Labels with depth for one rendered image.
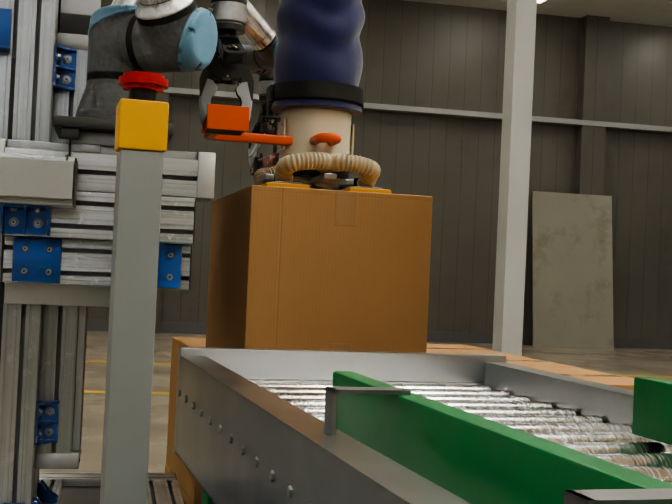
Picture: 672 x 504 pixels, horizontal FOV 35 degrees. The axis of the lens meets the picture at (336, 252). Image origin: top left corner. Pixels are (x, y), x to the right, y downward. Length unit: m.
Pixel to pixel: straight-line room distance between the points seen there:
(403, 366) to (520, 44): 3.79
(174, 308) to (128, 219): 10.52
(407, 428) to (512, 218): 4.59
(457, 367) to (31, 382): 0.88
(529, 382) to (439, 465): 1.05
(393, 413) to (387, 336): 1.09
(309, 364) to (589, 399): 0.59
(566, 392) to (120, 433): 0.84
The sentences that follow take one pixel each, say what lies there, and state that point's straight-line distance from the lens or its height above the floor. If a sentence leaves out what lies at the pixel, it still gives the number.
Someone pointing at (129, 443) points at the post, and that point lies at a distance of 1.53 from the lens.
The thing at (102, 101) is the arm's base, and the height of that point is 1.08.
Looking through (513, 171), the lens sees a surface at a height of 1.34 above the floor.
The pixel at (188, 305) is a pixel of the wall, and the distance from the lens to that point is 12.03.
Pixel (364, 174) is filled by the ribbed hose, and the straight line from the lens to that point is 2.40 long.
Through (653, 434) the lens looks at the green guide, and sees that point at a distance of 1.59.
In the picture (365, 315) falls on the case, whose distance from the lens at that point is 2.28.
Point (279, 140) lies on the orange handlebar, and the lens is 2.49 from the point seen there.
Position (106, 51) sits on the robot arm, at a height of 1.18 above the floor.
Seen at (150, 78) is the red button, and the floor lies 1.03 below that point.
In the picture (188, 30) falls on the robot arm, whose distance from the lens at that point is 2.03.
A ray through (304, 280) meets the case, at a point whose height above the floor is 0.75.
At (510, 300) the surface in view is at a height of 0.66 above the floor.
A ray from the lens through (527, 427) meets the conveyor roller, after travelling 1.70.
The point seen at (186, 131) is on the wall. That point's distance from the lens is 12.10.
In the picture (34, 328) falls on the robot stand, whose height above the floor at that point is 0.63.
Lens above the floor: 0.77
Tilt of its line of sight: 1 degrees up
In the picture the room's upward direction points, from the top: 3 degrees clockwise
